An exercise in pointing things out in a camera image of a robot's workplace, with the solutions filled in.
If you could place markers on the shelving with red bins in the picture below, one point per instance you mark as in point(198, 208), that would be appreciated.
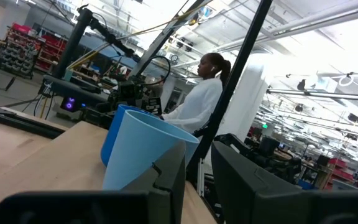
point(26, 49)

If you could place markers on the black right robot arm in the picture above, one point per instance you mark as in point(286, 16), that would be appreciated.
point(73, 43)

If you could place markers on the light blue cup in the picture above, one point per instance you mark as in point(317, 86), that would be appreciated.
point(135, 149)

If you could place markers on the black table edge rail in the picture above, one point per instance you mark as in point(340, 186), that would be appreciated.
point(20, 123)

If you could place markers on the person in white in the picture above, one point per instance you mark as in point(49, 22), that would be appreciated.
point(197, 102)

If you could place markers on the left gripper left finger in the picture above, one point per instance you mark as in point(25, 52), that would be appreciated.
point(166, 193)

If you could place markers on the white building column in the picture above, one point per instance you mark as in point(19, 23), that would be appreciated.
point(247, 99)

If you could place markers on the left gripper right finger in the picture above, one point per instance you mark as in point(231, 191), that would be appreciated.
point(253, 193)

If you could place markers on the grey metal frame post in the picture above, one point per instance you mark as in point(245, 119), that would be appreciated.
point(163, 37)

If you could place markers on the dark blue mug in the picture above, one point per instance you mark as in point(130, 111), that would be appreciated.
point(112, 137)

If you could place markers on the long ceiling light bar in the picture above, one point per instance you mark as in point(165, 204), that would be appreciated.
point(322, 94)

